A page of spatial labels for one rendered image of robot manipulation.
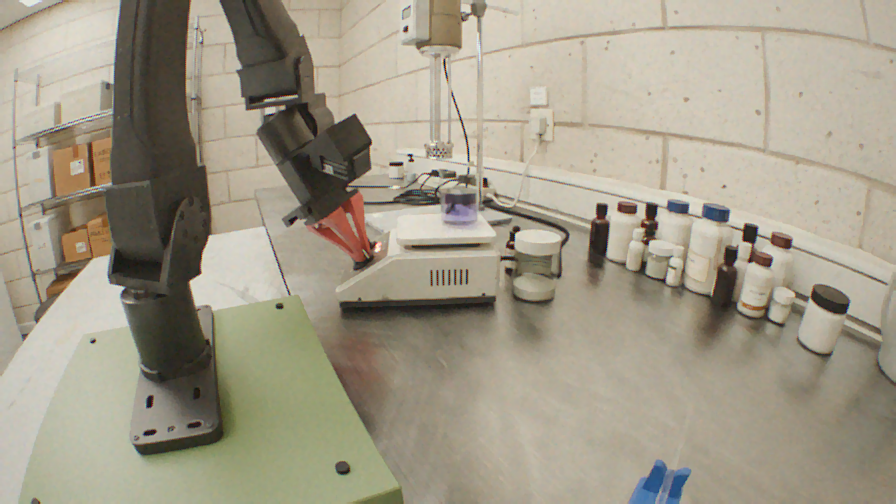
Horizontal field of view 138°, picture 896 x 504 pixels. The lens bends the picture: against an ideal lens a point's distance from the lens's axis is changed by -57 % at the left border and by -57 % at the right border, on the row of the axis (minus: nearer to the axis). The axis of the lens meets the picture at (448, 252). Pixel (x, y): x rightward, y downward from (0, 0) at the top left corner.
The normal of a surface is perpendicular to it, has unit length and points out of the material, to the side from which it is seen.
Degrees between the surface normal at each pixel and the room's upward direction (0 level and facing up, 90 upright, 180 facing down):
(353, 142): 69
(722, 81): 90
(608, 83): 90
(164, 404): 0
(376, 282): 90
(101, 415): 0
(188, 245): 90
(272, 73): 132
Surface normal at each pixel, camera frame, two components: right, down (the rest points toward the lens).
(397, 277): 0.11, 0.32
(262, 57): -0.08, 0.87
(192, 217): 0.99, 0.04
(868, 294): -0.87, 0.16
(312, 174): 0.69, -0.14
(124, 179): -0.11, 0.33
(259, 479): 0.00, -0.95
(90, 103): 0.48, 0.32
